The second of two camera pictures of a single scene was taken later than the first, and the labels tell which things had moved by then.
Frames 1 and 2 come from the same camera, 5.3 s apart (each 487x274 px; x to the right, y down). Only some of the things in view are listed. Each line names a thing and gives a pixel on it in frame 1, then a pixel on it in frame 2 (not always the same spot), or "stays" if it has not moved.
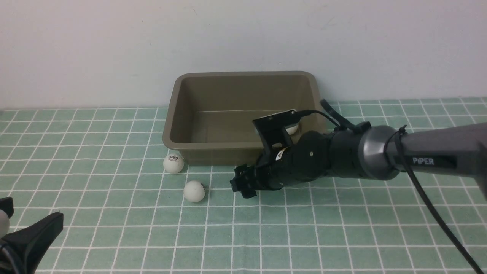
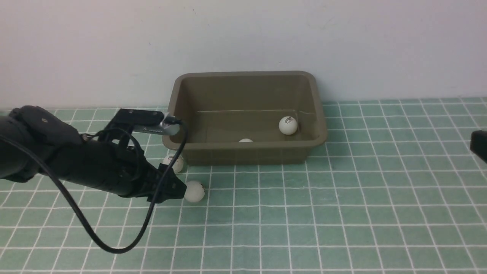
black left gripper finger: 21,252 to 173,188
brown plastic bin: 209,116 stays
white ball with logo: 173,163 stays
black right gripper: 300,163 to 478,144
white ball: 194,191 stays
